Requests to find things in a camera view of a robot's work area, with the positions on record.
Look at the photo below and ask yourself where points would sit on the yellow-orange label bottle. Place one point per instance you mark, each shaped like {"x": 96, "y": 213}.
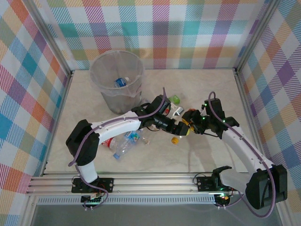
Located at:
{"x": 190, "y": 109}

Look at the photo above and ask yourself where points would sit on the yellow bottle cap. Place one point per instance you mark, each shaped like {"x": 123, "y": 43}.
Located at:
{"x": 174, "y": 140}

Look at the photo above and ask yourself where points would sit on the crushed clear bottle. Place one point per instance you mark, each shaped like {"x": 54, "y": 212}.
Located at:
{"x": 147, "y": 141}

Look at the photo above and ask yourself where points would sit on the green label bottle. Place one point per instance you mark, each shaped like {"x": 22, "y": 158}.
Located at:
{"x": 175, "y": 99}

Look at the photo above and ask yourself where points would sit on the clear bottle light-blue label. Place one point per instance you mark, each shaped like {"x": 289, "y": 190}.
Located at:
{"x": 132, "y": 135}

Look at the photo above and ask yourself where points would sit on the clear plastic bin liner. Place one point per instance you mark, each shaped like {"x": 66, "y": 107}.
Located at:
{"x": 138, "y": 91}

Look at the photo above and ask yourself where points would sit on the clear plastic bin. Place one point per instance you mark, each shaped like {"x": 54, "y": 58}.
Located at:
{"x": 113, "y": 103}

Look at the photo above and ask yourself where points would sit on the clear bottle red label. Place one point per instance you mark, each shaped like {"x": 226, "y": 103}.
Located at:
{"x": 108, "y": 142}

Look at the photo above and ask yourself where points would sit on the clear bottle dark-blue label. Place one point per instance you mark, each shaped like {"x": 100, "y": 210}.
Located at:
{"x": 120, "y": 83}

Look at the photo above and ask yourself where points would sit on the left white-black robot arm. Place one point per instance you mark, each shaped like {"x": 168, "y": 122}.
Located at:
{"x": 117, "y": 126}

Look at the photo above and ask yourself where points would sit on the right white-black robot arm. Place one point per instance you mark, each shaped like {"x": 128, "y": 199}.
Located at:
{"x": 247, "y": 150}

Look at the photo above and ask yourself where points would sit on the multicolour plaid cloth panel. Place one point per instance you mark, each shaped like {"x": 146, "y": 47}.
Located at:
{"x": 282, "y": 94}
{"x": 164, "y": 35}
{"x": 18, "y": 94}

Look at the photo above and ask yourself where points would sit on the small controller board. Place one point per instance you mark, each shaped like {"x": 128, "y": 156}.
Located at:
{"x": 223, "y": 197}
{"x": 92, "y": 200}

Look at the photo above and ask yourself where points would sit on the grey metal sheet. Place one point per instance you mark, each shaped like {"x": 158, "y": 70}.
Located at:
{"x": 152, "y": 216}

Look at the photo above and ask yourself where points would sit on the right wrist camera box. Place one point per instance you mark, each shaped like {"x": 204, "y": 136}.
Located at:
{"x": 202, "y": 108}

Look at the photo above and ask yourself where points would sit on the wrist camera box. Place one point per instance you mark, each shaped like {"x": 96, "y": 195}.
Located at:
{"x": 202, "y": 108}
{"x": 176, "y": 110}

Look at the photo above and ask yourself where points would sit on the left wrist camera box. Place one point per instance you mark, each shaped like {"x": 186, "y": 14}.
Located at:
{"x": 176, "y": 110}

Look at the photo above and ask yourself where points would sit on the aluminium table side rail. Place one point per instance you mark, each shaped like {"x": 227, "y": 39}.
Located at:
{"x": 244, "y": 99}
{"x": 64, "y": 99}

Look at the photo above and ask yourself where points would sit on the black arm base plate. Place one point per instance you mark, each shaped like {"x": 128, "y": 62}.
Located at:
{"x": 204, "y": 187}
{"x": 110, "y": 181}

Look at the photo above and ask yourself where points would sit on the aluminium mounting rail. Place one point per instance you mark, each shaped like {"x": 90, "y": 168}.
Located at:
{"x": 152, "y": 186}

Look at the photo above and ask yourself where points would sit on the aluminium frame post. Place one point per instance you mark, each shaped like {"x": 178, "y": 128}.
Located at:
{"x": 51, "y": 40}
{"x": 256, "y": 35}

